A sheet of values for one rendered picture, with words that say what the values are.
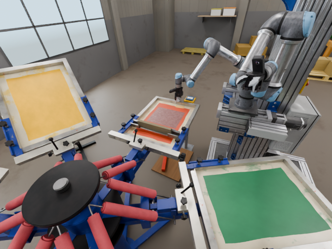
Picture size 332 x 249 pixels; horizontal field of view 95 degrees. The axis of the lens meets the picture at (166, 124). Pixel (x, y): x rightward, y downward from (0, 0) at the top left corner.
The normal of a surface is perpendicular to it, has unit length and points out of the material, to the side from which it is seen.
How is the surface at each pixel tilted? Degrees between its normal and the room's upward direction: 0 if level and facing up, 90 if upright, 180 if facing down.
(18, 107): 32
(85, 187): 0
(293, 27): 90
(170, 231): 0
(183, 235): 0
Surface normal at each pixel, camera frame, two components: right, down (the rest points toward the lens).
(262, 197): -0.03, -0.78
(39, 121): 0.29, -0.40
